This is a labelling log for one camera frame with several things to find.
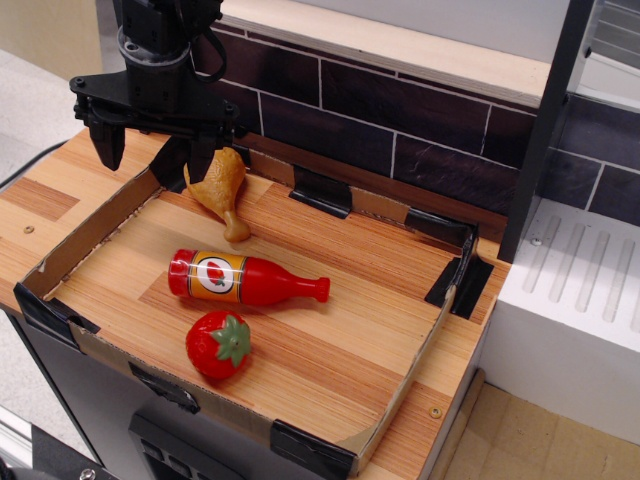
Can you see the brass screw right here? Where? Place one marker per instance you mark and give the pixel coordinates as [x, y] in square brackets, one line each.
[435, 412]

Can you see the black toy oven panel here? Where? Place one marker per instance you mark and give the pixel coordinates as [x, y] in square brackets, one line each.
[170, 457]

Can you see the cardboard fence with black tape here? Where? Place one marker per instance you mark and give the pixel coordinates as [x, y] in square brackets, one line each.
[334, 390]

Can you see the black vertical post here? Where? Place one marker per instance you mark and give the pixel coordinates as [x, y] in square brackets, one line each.
[572, 51]

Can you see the red hot sauce bottle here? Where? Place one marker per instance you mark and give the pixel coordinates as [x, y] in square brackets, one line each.
[239, 279]

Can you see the plastic chicken drumstick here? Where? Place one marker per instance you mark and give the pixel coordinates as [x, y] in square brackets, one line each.
[218, 191]

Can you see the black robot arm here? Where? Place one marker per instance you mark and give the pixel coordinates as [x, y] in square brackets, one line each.
[167, 26]

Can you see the white toy sink drainboard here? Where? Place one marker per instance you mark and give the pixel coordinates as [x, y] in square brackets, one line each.
[564, 333]

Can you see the light wooden shelf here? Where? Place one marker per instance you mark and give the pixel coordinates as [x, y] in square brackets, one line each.
[476, 69]

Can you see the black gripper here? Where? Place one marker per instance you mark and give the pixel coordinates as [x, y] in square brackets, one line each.
[157, 93]

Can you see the red plastic strawberry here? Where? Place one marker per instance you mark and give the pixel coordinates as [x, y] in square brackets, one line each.
[219, 344]

